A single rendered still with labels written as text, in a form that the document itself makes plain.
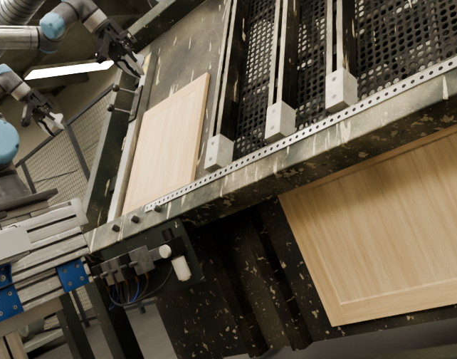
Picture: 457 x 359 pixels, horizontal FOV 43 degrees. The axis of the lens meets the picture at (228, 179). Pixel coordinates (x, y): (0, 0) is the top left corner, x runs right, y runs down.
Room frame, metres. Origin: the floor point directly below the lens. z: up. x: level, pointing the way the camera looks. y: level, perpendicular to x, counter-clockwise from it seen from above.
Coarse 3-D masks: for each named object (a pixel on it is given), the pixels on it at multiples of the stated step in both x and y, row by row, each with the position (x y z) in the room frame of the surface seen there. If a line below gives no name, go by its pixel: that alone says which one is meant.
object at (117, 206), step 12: (156, 60) 2.85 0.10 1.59; (144, 84) 2.74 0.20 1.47; (144, 96) 2.71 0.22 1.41; (144, 108) 2.69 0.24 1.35; (132, 132) 2.60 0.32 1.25; (132, 144) 2.58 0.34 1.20; (132, 156) 2.55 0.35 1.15; (120, 168) 2.54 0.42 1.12; (120, 180) 2.48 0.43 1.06; (120, 192) 2.45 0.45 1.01; (120, 204) 2.43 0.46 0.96; (108, 216) 2.43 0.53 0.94; (120, 216) 2.41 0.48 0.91
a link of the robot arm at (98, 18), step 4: (96, 12) 1.87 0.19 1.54; (100, 12) 1.88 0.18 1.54; (92, 16) 1.87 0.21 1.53; (96, 16) 1.87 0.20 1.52; (100, 16) 1.88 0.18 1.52; (104, 16) 1.89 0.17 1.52; (88, 20) 1.87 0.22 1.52; (92, 20) 1.87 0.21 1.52; (96, 20) 1.87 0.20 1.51; (100, 20) 1.88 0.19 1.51; (104, 20) 1.88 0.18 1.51; (84, 24) 1.89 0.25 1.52; (88, 24) 1.88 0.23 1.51; (92, 24) 1.87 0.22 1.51; (96, 24) 1.87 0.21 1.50; (100, 24) 1.88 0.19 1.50; (88, 28) 1.89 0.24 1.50; (92, 28) 1.88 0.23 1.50; (96, 28) 1.89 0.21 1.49; (92, 32) 1.90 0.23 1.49
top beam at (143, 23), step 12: (168, 0) 2.80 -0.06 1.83; (180, 0) 2.73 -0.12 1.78; (192, 0) 2.72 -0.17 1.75; (204, 0) 2.72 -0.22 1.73; (156, 12) 2.85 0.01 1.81; (168, 12) 2.80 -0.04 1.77; (180, 12) 2.79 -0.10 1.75; (144, 24) 2.90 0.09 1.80; (156, 24) 2.88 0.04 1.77; (168, 24) 2.87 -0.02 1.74; (144, 36) 2.96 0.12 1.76; (156, 36) 2.95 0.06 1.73; (132, 48) 3.04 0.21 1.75
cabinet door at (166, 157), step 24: (192, 96) 2.38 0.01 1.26; (144, 120) 2.62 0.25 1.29; (168, 120) 2.45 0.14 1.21; (192, 120) 2.29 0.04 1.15; (144, 144) 2.52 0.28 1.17; (168, 144) 2.36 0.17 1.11; (192, 144) 2.21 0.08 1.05; (144, 168) 2.42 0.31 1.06; (168, 168) 2.27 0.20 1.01; (192, 168) 2.14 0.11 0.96; (144, 192) 2.34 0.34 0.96; (168, 192) 2.19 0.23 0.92
